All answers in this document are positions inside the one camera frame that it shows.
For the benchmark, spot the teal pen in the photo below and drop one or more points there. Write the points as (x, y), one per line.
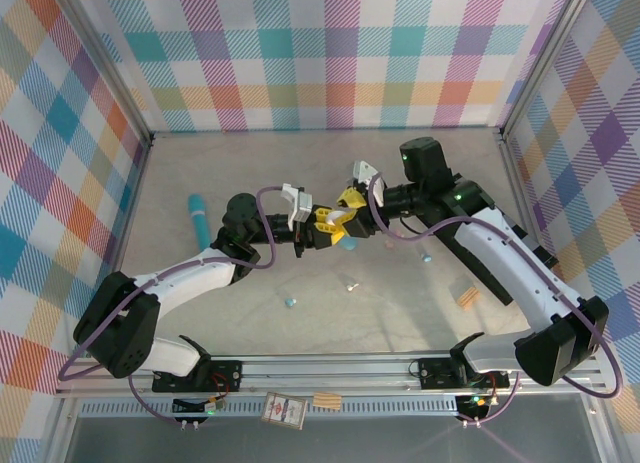
(197, 218)

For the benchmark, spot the aluminium frame post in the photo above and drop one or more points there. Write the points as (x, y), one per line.
(107, 73)
(542, 68)

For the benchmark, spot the striped wooden block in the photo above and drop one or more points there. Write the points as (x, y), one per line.
(468, 298)
(326, 400)

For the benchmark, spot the blue earbud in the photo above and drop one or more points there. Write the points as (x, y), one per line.
(289, 301)
(426, 257)

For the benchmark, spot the blue earbud charging case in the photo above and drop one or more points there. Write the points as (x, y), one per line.
(349, 244)

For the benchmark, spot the white earbud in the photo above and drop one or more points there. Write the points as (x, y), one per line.
(351, 286)

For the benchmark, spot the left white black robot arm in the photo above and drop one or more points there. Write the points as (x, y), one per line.
(200, 275)

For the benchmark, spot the playing card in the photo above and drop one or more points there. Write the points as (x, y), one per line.
(284, 409)

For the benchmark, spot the black controller board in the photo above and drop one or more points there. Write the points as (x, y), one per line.
(472, 405)
(195, 407)

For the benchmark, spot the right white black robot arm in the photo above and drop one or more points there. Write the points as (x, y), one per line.
(490, 253)

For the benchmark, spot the perforated metal strip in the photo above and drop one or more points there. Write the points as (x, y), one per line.
(375, 408)

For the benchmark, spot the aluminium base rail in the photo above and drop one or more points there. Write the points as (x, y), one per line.
(325, 373)

